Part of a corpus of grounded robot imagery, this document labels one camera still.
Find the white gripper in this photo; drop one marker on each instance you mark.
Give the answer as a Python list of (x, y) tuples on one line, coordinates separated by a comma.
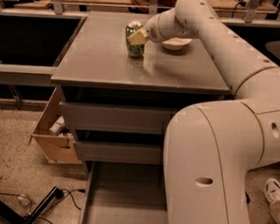
[(153, 29)]

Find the green soda can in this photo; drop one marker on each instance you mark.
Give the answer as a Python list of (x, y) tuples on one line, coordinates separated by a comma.
[(132, 50)]

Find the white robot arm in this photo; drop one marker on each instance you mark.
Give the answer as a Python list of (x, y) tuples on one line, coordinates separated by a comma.
[(210, 147)]

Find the grey drawer cabinet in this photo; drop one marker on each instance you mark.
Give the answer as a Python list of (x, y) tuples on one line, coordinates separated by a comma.
[(97, 69)]

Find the top grey drawer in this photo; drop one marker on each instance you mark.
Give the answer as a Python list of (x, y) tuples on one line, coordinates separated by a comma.
[(113, 118)]

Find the middle grey drawer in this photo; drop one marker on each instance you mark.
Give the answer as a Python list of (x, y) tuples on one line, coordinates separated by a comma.
[(118, 153)]

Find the open bottom grey drawer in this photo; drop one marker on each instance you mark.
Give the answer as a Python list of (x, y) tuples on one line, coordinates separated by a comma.
[(124, 193)]

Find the white paper bowl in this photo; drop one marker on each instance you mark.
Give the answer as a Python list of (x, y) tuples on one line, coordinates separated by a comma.
[(176, 43)]

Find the white bottle in box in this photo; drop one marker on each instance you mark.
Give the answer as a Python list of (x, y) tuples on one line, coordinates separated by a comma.
[(57, 126)]

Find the wooden box on floor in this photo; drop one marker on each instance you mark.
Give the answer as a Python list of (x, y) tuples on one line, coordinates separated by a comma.
[(57, 149)]

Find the black stand leg left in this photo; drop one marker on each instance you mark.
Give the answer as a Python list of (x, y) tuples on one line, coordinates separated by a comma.
[(21, 209)]

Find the grey metal rail frame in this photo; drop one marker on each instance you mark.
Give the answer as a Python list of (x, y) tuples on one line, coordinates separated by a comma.
[(14, 69)]

